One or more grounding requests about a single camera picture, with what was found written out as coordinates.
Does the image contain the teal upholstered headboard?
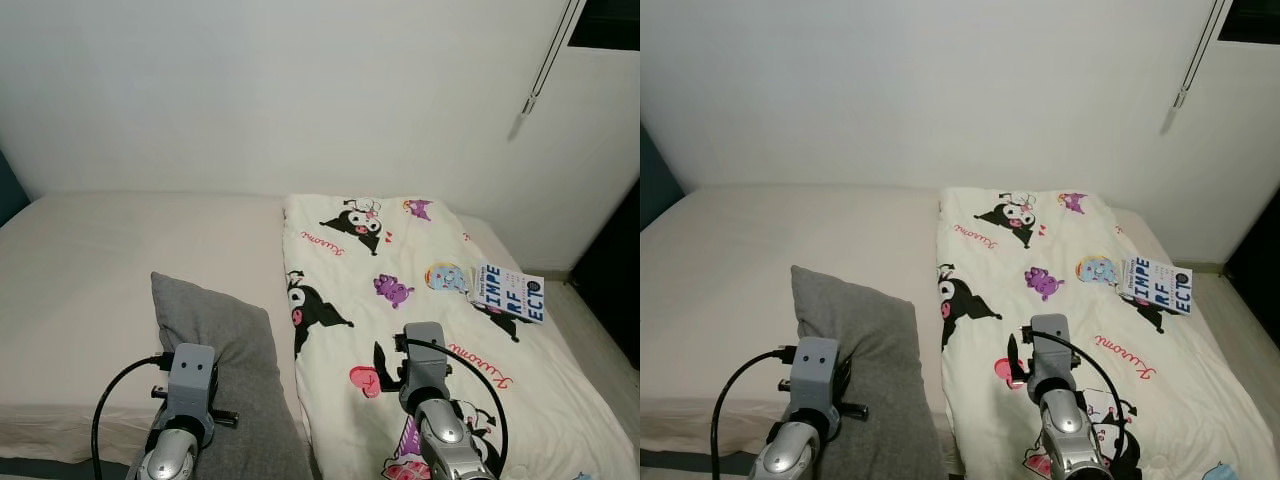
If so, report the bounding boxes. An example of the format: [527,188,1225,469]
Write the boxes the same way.
[640,125,686,231]
[0,150,31,229]

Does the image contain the cream cartoon print blanket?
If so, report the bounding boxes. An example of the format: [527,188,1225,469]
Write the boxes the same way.
[280,193,641,480]
[937,187,1280,480]

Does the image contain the beige sheeted mattress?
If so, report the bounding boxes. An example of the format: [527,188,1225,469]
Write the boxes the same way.
[0,190,641,480]
[640,185,1280,480]

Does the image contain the dark teal bed base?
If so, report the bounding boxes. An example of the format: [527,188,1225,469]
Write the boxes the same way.
[0,455,136,480]
[640,450,761,480]

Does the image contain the white blind wand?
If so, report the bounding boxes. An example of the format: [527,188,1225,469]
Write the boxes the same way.
[1175,0,1229,109]
[522,0,586,116]

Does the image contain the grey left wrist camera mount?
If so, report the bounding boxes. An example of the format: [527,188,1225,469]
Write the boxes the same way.
[165,343,218,436]
[790,337,841,426]

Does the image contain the white book blue letters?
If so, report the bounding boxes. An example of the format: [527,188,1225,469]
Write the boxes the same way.
[1122,255,1194,317]
[468,262,547,324]

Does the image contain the grey pillow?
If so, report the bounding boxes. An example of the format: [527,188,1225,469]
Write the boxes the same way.
[150,272,313,480]
[790,265,946,480]

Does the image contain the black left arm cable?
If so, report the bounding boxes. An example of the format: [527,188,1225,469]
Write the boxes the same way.
[708,345,797,480]
[89,351,173,480]

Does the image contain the dark window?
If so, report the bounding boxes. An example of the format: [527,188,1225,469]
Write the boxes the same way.
[567,0,641,51]
[1218,0,1280,46]

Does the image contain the black fabric cabinet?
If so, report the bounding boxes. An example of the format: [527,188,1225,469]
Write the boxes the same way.
[568,178,641,373]
[1225,215,1280,323]

